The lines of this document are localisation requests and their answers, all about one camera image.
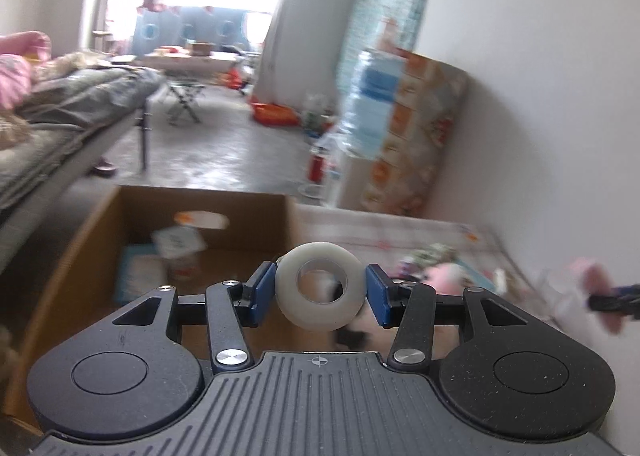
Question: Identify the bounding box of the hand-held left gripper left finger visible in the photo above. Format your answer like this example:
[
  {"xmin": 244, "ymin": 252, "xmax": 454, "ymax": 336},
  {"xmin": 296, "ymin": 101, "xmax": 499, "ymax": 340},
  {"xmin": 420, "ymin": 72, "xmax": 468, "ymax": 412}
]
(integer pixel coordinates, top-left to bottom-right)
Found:
[{"xmin": 112, "ymin": 261, "xmax": 277, "ymax": 372}]

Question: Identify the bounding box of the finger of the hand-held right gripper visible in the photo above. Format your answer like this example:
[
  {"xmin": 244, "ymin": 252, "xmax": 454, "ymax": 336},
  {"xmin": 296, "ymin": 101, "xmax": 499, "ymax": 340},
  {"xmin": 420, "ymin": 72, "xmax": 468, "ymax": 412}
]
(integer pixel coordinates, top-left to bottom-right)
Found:
[{"xmin": 586, "ymin": 283, "xmax": 640, "ymax": 323}]

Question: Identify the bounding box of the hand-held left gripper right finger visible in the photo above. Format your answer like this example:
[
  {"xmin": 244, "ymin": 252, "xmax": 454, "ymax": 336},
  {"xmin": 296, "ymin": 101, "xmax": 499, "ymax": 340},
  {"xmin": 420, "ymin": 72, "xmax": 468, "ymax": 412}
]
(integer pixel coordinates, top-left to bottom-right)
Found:
[{"xmin": 365, "ymin": 263, "xmax": 531, "ymax": 369}]

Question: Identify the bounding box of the white tape ring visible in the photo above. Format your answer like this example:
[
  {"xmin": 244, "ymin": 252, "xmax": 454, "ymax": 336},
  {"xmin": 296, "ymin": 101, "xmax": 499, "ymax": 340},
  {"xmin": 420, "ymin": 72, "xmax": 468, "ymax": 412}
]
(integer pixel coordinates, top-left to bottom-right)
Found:
[{"xmin": 274, "ymin": 241, "xmax": 366, "ymax": 333}]

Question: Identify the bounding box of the green floral scrunchie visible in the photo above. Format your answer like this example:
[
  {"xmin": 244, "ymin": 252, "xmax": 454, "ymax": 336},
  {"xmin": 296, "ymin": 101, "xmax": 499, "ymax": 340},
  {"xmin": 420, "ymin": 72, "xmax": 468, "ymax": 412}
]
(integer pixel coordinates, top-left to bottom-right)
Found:
[{"xmin": 399, "ymin": 243, "xmax": 460, "ymax": 273}]

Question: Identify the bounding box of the pink plush doll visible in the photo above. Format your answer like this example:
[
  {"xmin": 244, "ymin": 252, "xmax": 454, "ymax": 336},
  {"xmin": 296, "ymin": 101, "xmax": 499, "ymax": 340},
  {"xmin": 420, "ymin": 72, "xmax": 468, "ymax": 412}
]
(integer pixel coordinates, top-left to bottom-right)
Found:
[{"xmin": 424, "ymin": 260, "xmax": 482, "ymax": 298}]

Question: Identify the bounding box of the large cardboard box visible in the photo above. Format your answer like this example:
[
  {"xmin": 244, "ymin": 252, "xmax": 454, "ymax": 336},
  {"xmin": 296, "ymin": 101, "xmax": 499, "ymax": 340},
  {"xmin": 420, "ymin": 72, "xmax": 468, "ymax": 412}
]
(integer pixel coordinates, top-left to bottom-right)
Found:
[{"xmin": 7, "ymin": 185, "xmax": 302, "ymax": 437}]

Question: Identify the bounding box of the white yogurt cup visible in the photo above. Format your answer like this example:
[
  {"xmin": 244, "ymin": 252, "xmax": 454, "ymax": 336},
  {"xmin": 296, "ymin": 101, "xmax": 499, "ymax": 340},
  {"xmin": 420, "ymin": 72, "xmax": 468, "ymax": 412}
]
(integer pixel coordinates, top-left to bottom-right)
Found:
[{"xmin": 151, "ymin": 225, "xmax": 209, "ymax": 283}]

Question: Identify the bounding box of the blue bandage box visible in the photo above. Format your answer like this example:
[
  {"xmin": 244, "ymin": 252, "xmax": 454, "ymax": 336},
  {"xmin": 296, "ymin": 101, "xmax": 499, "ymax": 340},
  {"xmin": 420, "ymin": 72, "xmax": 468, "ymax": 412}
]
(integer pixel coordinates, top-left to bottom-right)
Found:
[{"xmin": 114, "ymin": 243, "xmax": 168, "ymax": 305}]

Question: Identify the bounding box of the white water dispenser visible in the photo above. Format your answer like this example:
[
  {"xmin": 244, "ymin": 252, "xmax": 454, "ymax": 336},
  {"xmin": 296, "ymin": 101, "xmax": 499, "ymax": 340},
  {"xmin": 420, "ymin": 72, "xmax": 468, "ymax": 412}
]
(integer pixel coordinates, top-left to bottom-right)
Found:
[{"xmin": 324, "ymin": 135, "xmax": 373, "ymax": 210}]

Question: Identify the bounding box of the red bottle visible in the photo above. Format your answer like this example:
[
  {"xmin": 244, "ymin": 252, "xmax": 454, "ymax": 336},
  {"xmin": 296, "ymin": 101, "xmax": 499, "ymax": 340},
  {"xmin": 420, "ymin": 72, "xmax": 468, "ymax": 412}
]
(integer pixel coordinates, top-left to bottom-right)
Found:
[{"xmin": 307, "ymin": 146, "xmax": 327, "ymax": 183}]

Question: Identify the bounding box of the rolled patterned mat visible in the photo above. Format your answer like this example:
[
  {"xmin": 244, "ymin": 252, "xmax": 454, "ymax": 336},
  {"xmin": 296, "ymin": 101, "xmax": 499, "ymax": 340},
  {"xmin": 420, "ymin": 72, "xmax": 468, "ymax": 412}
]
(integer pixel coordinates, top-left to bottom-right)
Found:
[{"xmin": 359, "ymin": 52, "xmax": 470, "ymax": 218}]

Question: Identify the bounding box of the orange bag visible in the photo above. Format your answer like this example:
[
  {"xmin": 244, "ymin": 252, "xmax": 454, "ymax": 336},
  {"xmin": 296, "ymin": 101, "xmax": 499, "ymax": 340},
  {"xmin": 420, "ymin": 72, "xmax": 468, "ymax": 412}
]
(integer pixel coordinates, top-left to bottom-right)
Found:
[{"xmin": 249, "ymin": 100, "xmax": 302, "ymax": 128}]

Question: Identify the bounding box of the large blue water bottle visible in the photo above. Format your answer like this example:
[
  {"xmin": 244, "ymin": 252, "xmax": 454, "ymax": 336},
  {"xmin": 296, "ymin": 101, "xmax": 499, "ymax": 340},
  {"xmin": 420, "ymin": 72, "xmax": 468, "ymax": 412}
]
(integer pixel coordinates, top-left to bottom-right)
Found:
[{"xmin": 339, "ymin": 49, "xmax": 407, "ymax": 160}]

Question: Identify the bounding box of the folding stool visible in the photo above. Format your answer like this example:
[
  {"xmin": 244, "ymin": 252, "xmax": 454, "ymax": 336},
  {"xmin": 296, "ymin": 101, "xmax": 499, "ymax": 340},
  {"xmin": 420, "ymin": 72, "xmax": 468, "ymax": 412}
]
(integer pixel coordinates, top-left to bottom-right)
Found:
[{"xmin": 166, "ymin": 80, "xmax": 207, "ymax": 125}]

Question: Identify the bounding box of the folding table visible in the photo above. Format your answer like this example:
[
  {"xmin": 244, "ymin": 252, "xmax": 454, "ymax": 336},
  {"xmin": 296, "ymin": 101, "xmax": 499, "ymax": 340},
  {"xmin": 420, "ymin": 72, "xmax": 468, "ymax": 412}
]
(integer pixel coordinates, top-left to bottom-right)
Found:
[{"xmin": 111, "ymin": 48, "xmax": 262, "ymax": 76}]

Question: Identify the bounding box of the pink carton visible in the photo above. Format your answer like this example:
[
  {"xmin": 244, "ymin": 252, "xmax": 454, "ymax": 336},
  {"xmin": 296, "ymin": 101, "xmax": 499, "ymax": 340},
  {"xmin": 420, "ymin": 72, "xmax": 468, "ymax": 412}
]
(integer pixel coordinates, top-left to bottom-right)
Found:
[{"xmin": 379, "ymin": 18, "xmax": 402, "ymax": 56}]

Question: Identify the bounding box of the grey blanket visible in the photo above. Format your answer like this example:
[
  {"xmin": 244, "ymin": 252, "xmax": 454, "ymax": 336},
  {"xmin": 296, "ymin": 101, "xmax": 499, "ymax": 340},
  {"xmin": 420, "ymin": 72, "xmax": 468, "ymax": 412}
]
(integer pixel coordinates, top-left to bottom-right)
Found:
[{"xmin": 20, "ymin": 53, "xmax": 167, "ymax": 133}]

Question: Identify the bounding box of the blue circle-print cloth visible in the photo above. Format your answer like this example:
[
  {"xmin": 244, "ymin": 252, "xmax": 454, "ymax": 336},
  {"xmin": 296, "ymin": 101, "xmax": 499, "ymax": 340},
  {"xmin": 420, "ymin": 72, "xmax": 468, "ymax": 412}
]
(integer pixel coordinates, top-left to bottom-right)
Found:
[{"xmin": 131, "ymin": 5, "xmax": 267, "ymax": 56}]

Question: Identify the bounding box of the white curtain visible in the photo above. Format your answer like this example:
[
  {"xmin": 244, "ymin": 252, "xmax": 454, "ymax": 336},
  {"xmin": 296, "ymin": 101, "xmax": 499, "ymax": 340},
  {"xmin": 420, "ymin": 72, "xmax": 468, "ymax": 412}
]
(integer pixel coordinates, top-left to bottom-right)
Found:
[{"xmin": 259, "ymin": 0, "xmax": 337, "ymax": 102}]

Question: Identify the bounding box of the pink quilt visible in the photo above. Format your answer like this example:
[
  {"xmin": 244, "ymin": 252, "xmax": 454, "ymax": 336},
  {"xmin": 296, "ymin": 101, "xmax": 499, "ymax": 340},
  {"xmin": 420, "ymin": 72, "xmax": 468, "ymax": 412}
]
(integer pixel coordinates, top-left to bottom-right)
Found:
[{"xmin": 0, "ymin": 30, "xmax": 52, "ymax": 108}]

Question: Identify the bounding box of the metal frame bed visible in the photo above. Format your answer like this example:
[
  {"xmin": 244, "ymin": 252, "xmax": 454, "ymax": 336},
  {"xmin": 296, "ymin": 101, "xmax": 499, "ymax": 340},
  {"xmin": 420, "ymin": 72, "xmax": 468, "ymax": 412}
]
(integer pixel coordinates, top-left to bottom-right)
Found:
[{"xmin": 0, "ymin": 30, "xmax": 167, "ymax": 277}]

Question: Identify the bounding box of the green patterned wall cloth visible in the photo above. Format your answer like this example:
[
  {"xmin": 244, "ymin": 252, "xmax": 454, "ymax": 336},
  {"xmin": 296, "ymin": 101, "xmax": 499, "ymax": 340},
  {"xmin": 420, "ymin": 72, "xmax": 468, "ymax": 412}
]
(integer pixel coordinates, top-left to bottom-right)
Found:
[{"xmin": 336, "ymin": 0, "xmax": 442, "ymax": 103}]

